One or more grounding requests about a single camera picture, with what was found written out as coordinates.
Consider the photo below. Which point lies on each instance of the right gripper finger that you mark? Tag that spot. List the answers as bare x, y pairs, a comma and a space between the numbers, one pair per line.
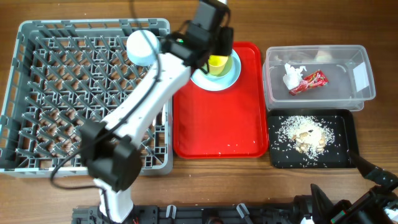
321, 205
374, 173

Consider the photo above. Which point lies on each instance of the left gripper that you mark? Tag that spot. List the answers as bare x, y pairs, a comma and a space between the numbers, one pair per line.
226, 34

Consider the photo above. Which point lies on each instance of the yellow plastic cup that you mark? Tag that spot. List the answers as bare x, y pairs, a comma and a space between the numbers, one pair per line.
217, 64

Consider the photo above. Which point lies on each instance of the light blue plate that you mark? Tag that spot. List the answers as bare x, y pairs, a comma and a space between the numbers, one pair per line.
218, 84

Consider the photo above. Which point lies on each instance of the light blue bowl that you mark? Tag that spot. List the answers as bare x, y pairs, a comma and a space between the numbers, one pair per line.
141, 47

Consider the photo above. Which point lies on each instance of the rice and nut leftovers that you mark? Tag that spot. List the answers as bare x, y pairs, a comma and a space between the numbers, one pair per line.
299, 141

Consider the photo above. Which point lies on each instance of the white tissue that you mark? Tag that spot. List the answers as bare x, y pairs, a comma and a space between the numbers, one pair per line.
293, 76

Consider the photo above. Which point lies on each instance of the red snack wrapper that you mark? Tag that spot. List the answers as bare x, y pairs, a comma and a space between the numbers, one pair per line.
314, 80

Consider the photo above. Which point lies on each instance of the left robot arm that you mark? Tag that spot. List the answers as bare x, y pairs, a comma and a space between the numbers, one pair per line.
110, 148

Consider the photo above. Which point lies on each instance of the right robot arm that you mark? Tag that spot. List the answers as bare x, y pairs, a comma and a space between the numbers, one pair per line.
373, 207

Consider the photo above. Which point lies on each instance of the grey plastic dishwasher rack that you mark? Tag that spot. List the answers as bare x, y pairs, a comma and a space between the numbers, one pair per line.
64, 73

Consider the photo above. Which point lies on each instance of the black plastic tray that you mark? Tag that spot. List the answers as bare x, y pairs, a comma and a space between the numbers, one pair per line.
340, 137

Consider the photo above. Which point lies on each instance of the red plastic tray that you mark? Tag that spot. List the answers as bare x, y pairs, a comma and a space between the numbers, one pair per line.
230, 123

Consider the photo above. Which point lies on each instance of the clear plastic bin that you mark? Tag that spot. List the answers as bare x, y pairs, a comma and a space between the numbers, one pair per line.
347, 68

